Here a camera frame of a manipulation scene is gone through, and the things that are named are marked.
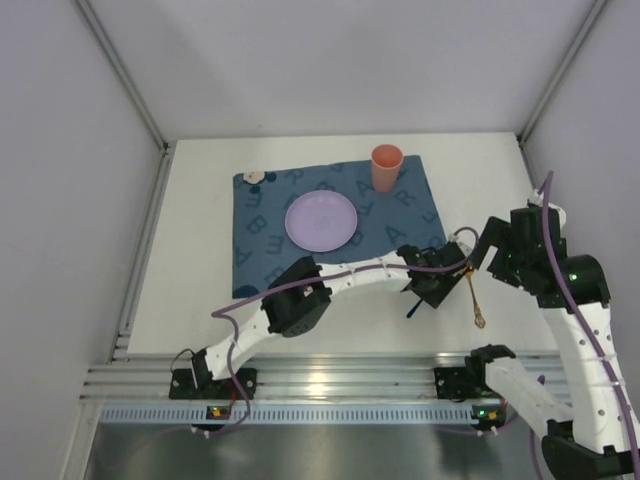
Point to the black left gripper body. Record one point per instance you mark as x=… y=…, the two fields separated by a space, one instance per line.
x=451 y=267

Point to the blue metallic fork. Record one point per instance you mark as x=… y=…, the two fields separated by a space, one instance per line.
x=413 y=309

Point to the blue letter-print placemat cloth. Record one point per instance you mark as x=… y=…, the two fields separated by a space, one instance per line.
x=263 y=246

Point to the purple plastic plate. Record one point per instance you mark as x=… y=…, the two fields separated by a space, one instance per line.
x=321 y=221

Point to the orange plastic cup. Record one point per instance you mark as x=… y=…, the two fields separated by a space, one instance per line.
x=386 y=162

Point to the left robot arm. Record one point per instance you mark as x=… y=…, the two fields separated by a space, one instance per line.
x=294 y=304

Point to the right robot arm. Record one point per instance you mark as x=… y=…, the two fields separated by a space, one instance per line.
x=595 y=435

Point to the gold ornate spoon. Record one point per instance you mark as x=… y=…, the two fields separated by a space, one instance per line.
x=479 y=320

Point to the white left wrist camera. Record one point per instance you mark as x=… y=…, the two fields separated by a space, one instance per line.
x=464 y=247

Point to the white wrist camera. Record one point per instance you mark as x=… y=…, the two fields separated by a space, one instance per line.
x=536 y=199
x=464 y=247

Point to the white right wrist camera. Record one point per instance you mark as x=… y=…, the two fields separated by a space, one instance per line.
x=536 y=199

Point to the right aluminium frame post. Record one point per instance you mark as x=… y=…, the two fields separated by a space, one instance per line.
x=570 y=53

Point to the aluminium frame post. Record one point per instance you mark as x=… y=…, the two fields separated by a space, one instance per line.
x=91 y=19
x=570 y=53

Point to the perforated grey cable duct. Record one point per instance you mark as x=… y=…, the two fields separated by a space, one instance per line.
x=484 y=416

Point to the aluminium mounting rail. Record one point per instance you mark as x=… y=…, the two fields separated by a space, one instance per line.
x=315 y=378

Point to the left aluminium frame post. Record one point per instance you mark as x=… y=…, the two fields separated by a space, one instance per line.
x=91 y=19

